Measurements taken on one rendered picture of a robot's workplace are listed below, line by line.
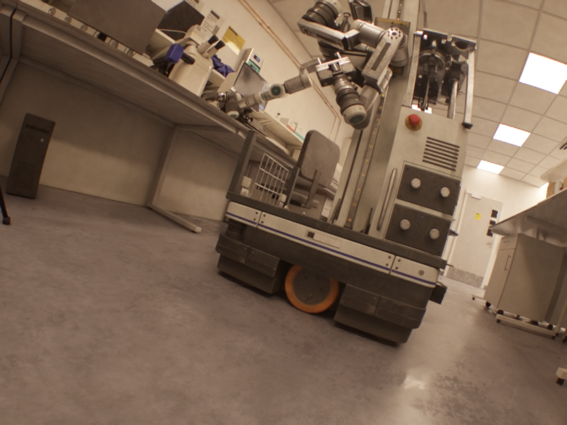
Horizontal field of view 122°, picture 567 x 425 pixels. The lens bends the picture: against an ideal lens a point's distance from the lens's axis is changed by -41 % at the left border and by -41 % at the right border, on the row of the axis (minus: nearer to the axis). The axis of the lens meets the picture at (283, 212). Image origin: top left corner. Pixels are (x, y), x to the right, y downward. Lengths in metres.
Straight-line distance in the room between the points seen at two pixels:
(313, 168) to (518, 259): 2.03
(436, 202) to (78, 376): 0.97
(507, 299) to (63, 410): 2.78
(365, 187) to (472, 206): 5.76
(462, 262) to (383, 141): 5.65
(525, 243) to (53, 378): 2.90
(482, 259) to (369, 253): 5.93
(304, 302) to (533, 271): 2.29
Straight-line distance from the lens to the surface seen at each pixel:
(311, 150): 1.96
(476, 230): 6.66
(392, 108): 1.17
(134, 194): 2.28
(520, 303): 2.79
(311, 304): 0.96
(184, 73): 1.51
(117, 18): 1.69
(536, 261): 2.82
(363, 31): 1.18
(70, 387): 0.45
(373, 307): 0.86
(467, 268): 6.61
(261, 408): 0.49
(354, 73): 1.03
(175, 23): 2.32
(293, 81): 1.68
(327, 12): 1.32
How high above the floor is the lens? 0.32
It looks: 1 degrees down
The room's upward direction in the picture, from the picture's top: 18 degrees clockwise
